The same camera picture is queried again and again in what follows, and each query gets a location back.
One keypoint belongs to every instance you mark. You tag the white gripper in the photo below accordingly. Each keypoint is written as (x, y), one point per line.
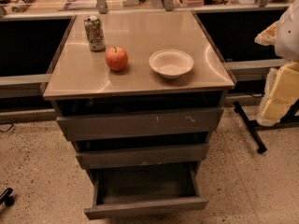
(288, 36)

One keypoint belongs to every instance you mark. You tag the grey bottom drawer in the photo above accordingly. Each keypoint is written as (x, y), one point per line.
(145, 190)

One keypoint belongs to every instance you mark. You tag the grey drawer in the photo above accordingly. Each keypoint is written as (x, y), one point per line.
(140, 115)
(138, 151)
(145, 190)

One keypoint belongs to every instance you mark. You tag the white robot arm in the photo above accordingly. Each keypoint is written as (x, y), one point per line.
(287, 36)

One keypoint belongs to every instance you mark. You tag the grey top drawer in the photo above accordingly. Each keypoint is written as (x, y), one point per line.
(140, 115)

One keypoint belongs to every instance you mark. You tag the grey middle drawer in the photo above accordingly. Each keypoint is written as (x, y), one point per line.
(138, 151)

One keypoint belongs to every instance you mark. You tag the grey drawer cabinet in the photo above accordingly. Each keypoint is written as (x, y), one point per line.
(81, 73)

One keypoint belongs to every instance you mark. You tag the white bowl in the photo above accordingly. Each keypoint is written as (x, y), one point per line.
(171, 63)

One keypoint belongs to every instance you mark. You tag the red apple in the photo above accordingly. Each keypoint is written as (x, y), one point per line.
(116, 58)

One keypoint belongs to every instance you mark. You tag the crushed soda can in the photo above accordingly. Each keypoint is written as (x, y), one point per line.
(94, 33)

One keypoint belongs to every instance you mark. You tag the purple paper booklet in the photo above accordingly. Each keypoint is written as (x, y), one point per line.
(79, 4)

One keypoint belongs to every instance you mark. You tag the black chair caster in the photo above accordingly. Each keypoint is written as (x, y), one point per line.
(7, 198)

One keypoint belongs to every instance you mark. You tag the black table leg frame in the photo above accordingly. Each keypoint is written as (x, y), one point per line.
(291, 119)

